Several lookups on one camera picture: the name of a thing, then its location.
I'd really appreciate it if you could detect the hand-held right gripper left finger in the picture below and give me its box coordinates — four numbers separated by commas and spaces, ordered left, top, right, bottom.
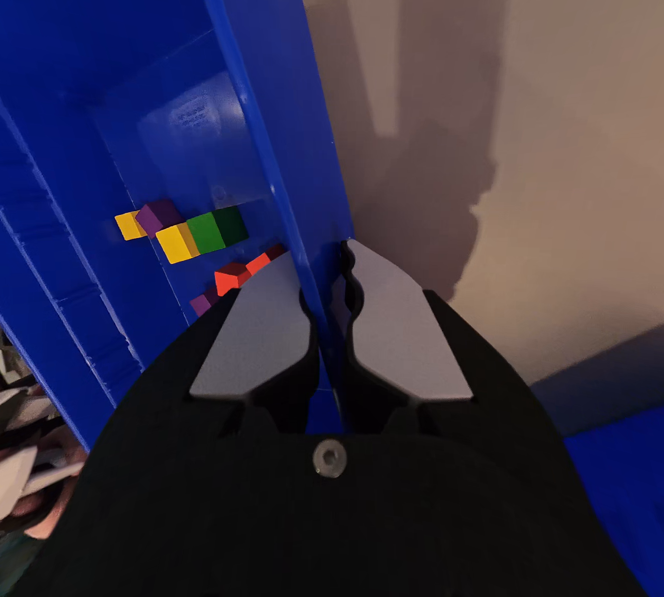
188, 249, 320, 434

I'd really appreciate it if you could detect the blue plastic bin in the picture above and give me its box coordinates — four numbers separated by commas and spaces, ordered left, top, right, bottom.
529, 324, 664, 587
0, 0, 356, 452

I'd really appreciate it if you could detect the pile of coloured cubes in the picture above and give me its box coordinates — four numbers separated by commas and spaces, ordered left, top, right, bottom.
114, 198, 288, 318

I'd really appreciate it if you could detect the person's left hand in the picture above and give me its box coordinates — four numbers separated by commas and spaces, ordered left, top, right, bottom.
15, 430, 87, 540

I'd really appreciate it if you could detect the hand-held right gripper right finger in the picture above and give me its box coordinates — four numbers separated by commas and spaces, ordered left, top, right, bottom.
340, 238, 474, 434

